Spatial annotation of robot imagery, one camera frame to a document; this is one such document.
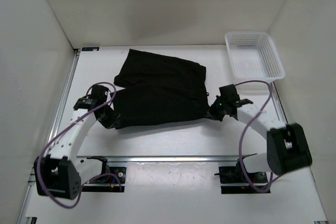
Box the black shorts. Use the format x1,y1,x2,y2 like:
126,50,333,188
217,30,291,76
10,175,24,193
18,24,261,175
113,49,209,129

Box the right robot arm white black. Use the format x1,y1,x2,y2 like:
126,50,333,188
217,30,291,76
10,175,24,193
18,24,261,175
207,84,312,182

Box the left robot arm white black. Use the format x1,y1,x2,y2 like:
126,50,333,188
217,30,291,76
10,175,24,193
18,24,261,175
34,82,120,200

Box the white perforated plastic basket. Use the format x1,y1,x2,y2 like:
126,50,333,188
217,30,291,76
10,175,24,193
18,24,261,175
225,31,285,83

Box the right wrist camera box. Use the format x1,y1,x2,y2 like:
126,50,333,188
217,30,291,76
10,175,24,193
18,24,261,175
219,84,240,103

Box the aluminium front rail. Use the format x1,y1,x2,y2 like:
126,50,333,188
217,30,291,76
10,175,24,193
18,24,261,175
76,154,268,164

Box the aluminium rail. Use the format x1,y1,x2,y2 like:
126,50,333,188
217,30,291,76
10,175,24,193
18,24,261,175
76,154,268,164
271,82,289,124
16,48,81,223

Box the aluminium right side rail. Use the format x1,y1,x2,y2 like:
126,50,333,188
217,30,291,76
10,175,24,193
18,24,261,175
271,82,289,124

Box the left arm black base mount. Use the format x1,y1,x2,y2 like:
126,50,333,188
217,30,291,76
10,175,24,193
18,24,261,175
75,156,127,193

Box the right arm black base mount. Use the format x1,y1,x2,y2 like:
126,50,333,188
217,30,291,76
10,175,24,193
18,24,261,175
214,160,269,195

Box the aluminium left side rail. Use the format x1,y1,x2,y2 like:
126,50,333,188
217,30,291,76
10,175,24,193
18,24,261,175
16,48,81,223

